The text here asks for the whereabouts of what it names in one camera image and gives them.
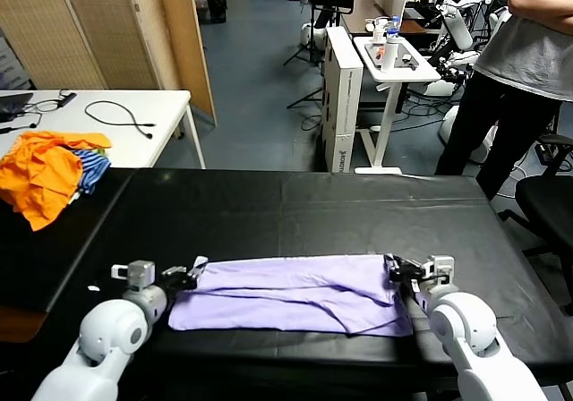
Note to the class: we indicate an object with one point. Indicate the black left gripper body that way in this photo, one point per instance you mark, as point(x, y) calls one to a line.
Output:
point(174, 279)

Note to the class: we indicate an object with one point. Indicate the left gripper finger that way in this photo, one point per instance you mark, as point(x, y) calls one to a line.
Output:
point(199, 267)
point(190, 284)

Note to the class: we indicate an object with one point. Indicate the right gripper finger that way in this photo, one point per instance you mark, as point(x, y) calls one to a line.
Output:
point(396, 275)
point(393, 260)

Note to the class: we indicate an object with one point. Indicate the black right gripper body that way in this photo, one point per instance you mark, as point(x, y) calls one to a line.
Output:
point(414, 272)

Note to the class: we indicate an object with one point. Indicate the lavender t-shirt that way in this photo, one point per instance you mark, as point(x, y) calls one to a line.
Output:
point(291, 293)

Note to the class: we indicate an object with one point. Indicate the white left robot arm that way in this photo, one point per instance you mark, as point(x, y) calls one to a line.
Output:
point(107, 329)

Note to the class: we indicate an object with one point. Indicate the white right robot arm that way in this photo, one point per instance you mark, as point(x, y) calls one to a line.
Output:
point(470, 329)

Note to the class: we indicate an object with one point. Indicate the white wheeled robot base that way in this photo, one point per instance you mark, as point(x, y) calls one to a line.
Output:
point(441, 87)

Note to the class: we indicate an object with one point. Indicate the bare person forearm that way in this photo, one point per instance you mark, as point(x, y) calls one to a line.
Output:
point(537, 9)

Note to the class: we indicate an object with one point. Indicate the small white robot base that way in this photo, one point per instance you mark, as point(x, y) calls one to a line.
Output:
point(313, 35)

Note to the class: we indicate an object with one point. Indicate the blue striped garment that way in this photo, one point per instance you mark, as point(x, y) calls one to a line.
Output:
point(92, 173)

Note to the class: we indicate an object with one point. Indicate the white table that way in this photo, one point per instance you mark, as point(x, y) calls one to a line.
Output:
point(125, 151)

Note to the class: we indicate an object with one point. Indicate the tall white cardboard box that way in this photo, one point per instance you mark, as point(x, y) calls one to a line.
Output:
point(344, 119)

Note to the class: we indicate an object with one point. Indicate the black office chair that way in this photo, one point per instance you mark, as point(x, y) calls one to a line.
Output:
point(546, 195)

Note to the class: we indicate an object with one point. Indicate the white standing desk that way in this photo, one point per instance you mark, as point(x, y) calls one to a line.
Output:
point(389, 105)

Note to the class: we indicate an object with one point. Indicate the orange garment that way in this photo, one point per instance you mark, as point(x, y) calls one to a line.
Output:
point(40, 173)

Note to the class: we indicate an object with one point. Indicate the white tumbler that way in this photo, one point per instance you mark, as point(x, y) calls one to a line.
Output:
point(387, 55)

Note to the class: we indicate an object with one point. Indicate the grey tray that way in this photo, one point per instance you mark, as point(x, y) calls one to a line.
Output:
point(408, 49)

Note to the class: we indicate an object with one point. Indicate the black tripod stand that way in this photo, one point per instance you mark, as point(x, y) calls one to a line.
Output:
point(310, 51)

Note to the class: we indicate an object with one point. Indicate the small white container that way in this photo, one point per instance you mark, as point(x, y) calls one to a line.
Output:
point(378, 32)

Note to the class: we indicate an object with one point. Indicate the clear water bottle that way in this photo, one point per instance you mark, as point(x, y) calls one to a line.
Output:
point(393, 26)

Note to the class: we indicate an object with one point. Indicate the black laptop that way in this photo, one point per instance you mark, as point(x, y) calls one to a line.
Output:
point(11, 105)

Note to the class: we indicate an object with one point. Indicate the white humanoid robot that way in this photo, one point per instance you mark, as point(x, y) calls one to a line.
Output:
point(459, 27)

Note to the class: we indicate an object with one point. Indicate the brown wooden desk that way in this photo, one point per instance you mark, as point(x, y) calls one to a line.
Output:
point(358, 20)

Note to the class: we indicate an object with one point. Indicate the person in grey shirt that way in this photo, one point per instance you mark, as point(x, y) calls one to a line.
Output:
point(524, 56)

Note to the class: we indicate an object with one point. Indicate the black bin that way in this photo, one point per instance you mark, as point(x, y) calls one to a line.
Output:
point(218, 11)

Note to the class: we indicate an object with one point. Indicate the wooden partition screen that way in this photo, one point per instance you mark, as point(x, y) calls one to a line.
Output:
point(89, 29)

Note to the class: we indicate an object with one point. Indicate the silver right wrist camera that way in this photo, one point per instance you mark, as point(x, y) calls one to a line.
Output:
point(441, 267)

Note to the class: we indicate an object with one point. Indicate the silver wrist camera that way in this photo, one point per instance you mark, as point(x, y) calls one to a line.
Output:
point(139, 273)
point(441, 267)

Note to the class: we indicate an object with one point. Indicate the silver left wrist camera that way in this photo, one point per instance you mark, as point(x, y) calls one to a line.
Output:
point(139, 273)

